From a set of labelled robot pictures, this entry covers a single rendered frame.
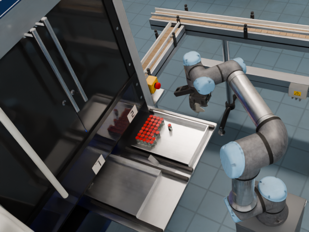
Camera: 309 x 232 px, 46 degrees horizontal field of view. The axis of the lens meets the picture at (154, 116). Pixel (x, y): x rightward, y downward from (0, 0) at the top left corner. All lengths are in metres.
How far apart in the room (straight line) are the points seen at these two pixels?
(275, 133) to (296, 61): 2.41
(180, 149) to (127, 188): 0.34
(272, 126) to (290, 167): 1.62
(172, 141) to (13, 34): 1.04
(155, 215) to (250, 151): 0.70
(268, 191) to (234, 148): 0.44
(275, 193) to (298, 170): 1.29
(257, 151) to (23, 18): 0.88
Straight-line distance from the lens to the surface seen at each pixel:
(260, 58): 3.68
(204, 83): 1.45
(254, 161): 1.23
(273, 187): 1.63
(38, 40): 1.28
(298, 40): 2.40
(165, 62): 2.42
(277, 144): 1.25
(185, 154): 1.90
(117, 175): 1.92
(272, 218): 1.76
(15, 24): 1.29
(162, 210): 1.77
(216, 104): 3.28
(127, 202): 1.83
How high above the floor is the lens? 2.44
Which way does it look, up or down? 48 degrees down
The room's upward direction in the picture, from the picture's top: 18 degrees counter-clockwise
